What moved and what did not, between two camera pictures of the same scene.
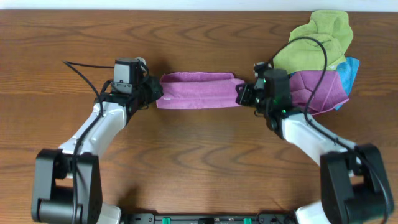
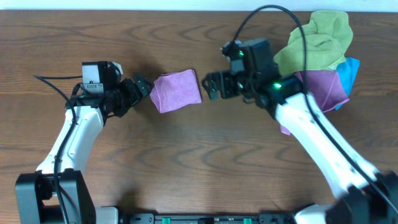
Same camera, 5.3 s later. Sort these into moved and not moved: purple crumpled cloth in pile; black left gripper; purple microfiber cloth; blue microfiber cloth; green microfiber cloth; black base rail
Moved: purple microfiber cloth; black left gripper
Not moved: black base rail; blue microfiber cloth; purple crumpled cloth in pile; green microfiber cloth
